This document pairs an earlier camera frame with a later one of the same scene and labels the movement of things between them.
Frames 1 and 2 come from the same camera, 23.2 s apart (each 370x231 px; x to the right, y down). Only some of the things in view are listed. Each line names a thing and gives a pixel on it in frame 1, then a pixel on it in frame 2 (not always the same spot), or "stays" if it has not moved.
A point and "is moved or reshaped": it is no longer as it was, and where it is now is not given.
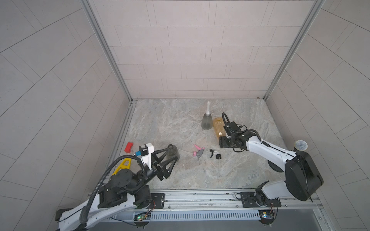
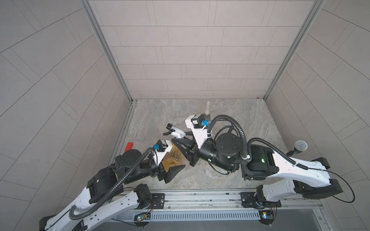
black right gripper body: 227,142 -> 194,151
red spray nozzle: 128,147 stays
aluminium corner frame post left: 92,19 stays
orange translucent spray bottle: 218,124 is moved or reshaped
